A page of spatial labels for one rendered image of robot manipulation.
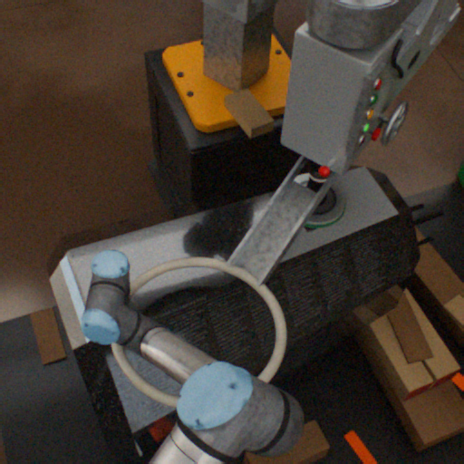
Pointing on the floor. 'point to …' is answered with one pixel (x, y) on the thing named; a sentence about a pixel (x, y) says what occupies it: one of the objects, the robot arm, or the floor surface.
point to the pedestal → (207, 146)
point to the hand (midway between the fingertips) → (118, 331)
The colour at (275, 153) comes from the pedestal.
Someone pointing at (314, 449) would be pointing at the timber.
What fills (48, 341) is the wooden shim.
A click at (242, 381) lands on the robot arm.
